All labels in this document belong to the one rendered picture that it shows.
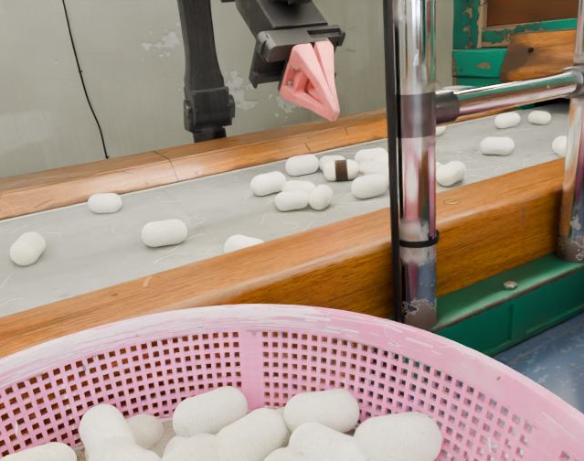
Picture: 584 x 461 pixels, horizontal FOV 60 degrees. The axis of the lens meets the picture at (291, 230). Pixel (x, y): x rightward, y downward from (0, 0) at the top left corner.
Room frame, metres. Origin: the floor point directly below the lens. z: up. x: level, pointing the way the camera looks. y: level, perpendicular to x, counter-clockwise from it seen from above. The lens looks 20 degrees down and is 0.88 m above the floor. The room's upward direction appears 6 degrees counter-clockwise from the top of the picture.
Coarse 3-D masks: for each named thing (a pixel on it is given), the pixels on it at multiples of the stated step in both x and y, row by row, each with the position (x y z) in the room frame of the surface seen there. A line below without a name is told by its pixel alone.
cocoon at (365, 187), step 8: (368, 176) 0.45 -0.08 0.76; (376, 176) 0.45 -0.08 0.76; (384, 176) 0.46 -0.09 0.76; (352, 184) 0.45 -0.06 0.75; (360, 184) 0.44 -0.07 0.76; (368, 184) 0.44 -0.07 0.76; (376, 184) 0.45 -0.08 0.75; (384, 184) 0.45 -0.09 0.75; (360, 192) 0.44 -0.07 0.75; (368, 192) 0.44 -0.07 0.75; (376, 192) 0.45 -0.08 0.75
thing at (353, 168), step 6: (330, 162) 0.52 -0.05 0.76; (348, 162) 0.52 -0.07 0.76; (354, 162) 0.52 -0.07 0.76; (324, 168) 0.52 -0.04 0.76; (330, 168) 0.52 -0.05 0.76; (348, 168) 0.51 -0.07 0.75; (354, 168) 0.51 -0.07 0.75; (324, 174) 0.52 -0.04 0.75; (330, 174) 0.52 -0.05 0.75; (348, 174) 0.51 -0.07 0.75; (354, 174) 0.51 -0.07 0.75; (330, 180) 0.52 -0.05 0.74
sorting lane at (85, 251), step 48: (384, 144) 0.69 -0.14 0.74; (528, 144) 0.60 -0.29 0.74; (144, 192) 0.56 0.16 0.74; (192, 192) 0.54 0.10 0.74; (240, 192) 0.52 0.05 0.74; (336, 192) 0.48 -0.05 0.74; (384, 192) 0.46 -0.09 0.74; (0, 240) 0.44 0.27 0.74; (48, 240) 0.43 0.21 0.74; (96, 240) 0.41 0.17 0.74; (192, 240) 0.39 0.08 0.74; (0, 288) 0.33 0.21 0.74; (48, 288) 0.32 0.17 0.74; (96, 288) 0.31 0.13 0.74
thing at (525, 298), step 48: (384, 0) 0.26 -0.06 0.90; (432, 0) 0.26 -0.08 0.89; (384, 48) 0.27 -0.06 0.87; (432, 48) 0.26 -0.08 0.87; (576, 48) 0.34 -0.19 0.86; (432, 96) 0.26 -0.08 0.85; (480, 96) 0.28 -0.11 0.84; (528, 96) 0.30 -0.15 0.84; (576, 96) 0.32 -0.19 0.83; (432, 144) 0.26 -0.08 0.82; (576, 144) 0.33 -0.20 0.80; (432, 192) 0.26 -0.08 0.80; (576, 192) 0.33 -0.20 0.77; (432, 240) 0.26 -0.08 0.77; (576, 240) 0.33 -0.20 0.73; (432, 288) 0.26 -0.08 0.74; (480, 288) 0.30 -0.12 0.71; (528, 288) 0.30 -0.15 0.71; (576, 288) 0.32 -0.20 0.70; (480, 336) 0.28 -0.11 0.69; (528, 336) 0.30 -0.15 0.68
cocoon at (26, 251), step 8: (32, 232) 0.39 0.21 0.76; (24, 240) 0.37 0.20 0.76; (32, 240) 0.38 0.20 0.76; (40, 240) 0.39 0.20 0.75; (16, 248) 0.36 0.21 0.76; (24, 248) 0.36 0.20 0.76; (32, 248) 0.37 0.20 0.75; (40, 248) 0.38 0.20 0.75; (16, 256) 0.36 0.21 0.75; (24, 256) 0.36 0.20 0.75; (32, 256) 0.37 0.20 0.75; (24, 264) 0.37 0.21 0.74
